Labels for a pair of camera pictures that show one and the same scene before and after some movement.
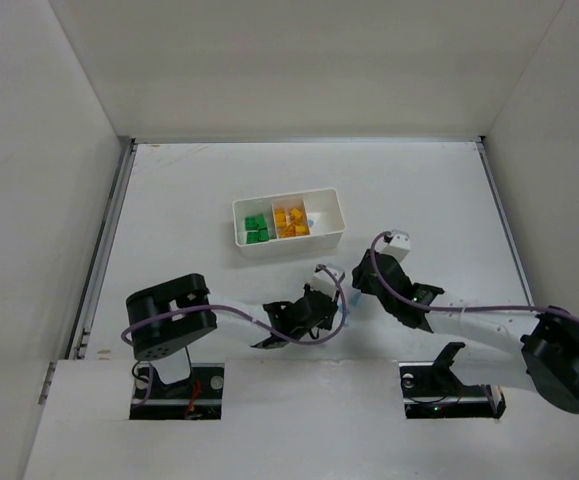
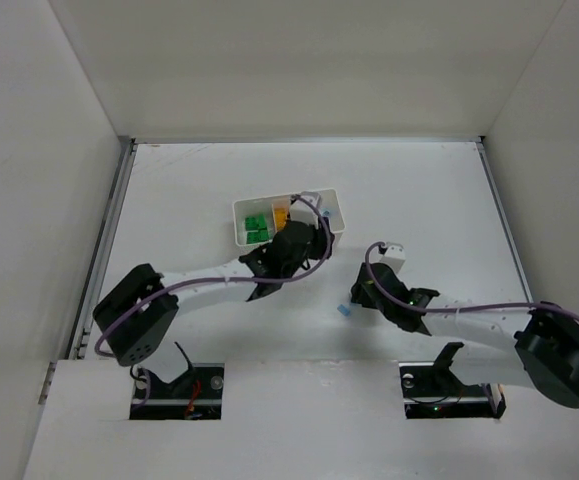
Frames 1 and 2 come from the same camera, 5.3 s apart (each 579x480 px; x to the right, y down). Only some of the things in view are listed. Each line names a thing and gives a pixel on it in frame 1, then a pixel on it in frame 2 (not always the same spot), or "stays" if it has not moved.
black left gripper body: x=322 y=306 -> x=291 y=238
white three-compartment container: x=321 y=209 stays
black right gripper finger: x=363 y=278 -> x=363 y=294
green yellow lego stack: x=257 y=229 stays
